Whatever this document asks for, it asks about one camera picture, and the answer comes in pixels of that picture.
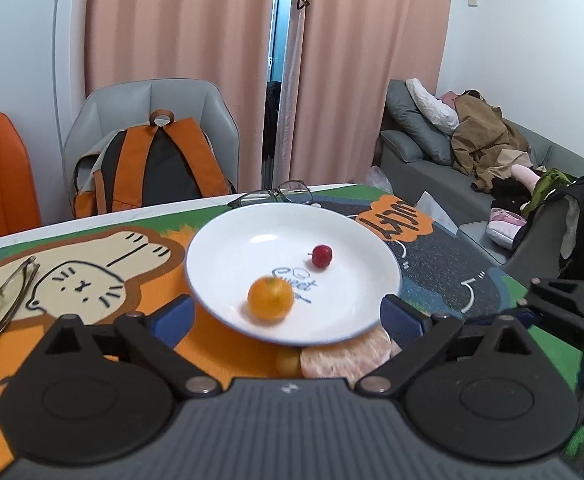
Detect peach curtain right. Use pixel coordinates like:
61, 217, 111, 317
272, 0, 452, 184

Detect brown longan fruit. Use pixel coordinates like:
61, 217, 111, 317
276, 347, 303, 378

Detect orange black backpack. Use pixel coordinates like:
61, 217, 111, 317
73, 110, 234, 218

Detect brown jacket on sofa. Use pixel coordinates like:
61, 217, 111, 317
450, 91, 532, 193

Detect grey sofa cushion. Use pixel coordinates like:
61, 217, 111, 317
382, 79, 454, 166

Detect orange chair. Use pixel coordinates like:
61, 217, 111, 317
0, 113, 42, 237

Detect white pillow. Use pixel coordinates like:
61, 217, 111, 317
405, 78, 460, 136

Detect grey chair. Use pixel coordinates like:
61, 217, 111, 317
61, 78, 241, 212

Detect thin metal frame glasses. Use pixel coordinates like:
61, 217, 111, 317
0, 256, 40, 335

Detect peeled pomelo segment front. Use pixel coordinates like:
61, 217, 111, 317
300, 325, 402, 387

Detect grey sofa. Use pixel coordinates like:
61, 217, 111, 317
378, 79, 584, 266

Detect peach curtain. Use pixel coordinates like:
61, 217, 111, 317
85, 0, 272, 191
272, 0, 452, 184

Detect peach curtain left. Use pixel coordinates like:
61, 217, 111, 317
85, 0, 272, 191

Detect red small fruit back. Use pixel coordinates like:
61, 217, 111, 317
310, 245, 333, 270

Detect white ceramic plate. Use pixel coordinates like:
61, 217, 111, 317
185, 204, 400, 347

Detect small orange mandarin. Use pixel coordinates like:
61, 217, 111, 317
248, 275, 294, 324

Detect dark thick frame glasses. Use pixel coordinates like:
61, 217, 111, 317
227, 180, 314, 209

